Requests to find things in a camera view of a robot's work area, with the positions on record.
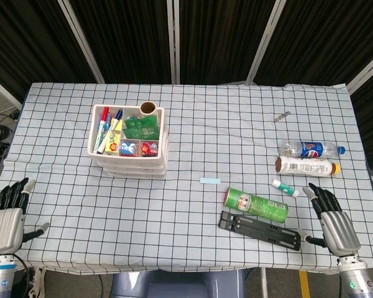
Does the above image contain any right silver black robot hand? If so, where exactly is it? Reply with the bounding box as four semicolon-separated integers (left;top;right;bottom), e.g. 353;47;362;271
299;182;361;258

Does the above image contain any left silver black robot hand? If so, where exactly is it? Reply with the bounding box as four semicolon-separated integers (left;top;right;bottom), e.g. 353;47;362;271
0;177;50;255

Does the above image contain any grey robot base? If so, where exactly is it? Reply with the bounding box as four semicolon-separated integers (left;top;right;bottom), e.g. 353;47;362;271
109;269;247;298

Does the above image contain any white drawer organizer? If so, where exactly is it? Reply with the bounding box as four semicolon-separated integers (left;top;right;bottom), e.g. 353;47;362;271
86;104;170;180

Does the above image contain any white green glue stick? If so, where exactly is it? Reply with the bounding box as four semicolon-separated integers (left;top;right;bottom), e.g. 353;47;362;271
270;179;300;199

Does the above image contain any white label yellow cap bottle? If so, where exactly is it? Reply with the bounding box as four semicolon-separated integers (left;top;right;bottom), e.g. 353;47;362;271
274;155;342;178

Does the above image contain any black folding stand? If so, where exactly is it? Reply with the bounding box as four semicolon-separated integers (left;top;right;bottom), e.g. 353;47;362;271
218;210;302;251

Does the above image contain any green chips can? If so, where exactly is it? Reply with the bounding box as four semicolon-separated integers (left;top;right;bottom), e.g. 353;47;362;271
222;187;290;225

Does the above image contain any Pepsi plastic bottle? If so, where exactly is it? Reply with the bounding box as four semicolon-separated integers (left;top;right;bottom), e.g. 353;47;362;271
278;140;347;158

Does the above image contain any white table leg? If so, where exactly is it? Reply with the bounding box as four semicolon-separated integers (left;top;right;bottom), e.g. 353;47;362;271
260;267;269;298

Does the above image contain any red cap whiteboard marker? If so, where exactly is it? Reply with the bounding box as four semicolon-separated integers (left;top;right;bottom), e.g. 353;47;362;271
94;107;111;153

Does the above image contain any yellow snack packet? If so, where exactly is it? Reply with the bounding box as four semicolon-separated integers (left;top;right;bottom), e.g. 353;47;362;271
104;117;124;155

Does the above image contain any blue cap whiteboard marker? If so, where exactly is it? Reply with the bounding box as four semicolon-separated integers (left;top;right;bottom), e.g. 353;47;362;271
98;109;124;155

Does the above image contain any blue candy packet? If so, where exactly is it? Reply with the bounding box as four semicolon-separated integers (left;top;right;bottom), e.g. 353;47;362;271
119;140;140;157

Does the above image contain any red candy packet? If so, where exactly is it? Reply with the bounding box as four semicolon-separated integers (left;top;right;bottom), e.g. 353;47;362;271
139;140;160;156

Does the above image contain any green tea packet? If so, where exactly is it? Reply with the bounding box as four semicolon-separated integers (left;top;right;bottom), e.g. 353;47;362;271
122;125;160;141
125;115;158;129

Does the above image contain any blue checkered tablecloth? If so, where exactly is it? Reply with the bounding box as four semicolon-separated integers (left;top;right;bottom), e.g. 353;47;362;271
0;81;373;276

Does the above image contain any black folding screen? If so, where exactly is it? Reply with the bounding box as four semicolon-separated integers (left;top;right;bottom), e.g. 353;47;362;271
0;0;373;187

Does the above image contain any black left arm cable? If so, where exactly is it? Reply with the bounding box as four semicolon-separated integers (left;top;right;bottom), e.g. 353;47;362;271
14;253;31;282

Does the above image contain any beige fabric strap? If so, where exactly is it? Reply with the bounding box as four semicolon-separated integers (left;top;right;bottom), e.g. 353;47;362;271
27;268;48;298

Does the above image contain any coiled black floor cable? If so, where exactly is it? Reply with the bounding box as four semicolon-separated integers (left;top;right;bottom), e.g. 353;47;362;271
0;124;14;142

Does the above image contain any black floor cable with plug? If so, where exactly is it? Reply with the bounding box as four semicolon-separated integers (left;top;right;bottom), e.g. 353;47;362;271
0;106;21;122

